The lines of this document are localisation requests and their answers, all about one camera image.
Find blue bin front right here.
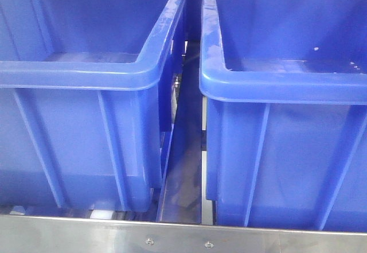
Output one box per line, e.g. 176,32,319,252
200,0,366,232

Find blue bin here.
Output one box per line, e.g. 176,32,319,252
200,0,366,232
1,0,186,212

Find blue bin front left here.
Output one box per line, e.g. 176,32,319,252
1,0,186,212

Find white roller track centre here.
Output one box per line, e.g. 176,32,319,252
89,209,115,220

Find steel centre divider rail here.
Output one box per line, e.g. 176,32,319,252
157,41,202,224

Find steel shelf front rail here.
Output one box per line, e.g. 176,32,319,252
1,207,366,252

